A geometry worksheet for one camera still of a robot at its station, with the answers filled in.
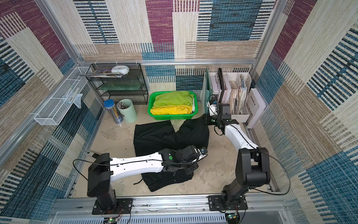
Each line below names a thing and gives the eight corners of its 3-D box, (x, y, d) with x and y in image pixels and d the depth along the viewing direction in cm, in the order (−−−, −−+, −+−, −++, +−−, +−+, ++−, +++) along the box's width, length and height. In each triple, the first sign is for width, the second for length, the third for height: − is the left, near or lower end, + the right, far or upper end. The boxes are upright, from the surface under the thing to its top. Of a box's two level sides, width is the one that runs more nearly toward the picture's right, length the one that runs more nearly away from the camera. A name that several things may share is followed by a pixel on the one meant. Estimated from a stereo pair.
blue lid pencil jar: (112, 123, 109) (101, 107, 94) (115, 116, 114) (105, 99, 99) (122, 123, 109) (112, 107, 94) (124, 116, 114) (116, 99, 99)
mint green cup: (123, 123, 110) (115, 108, 96) (126, 112, 116) (119, 97, 103) (135, 122, 110) (129, 108, 96) (138, 112, 116) (132, 97, 103)
